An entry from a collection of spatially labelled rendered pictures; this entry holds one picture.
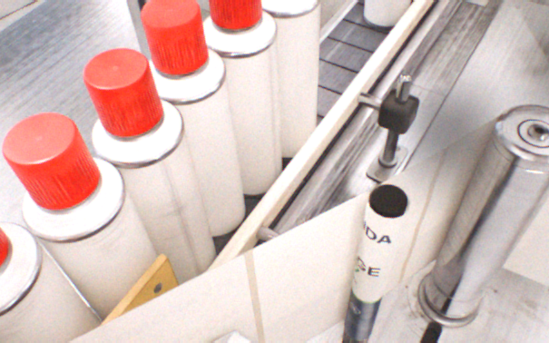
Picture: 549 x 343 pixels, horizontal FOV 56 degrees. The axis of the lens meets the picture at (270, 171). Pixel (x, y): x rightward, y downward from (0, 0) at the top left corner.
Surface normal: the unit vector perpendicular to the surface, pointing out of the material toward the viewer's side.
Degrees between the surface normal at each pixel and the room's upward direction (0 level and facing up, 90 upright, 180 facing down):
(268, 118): 90
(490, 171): 90
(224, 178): 90
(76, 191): 90
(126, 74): 2
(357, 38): 0
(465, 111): 0
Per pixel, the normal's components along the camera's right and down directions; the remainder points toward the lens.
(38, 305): 0.88, 0.35
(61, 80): -0.04, -0.61
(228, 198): 0.63, 0.59
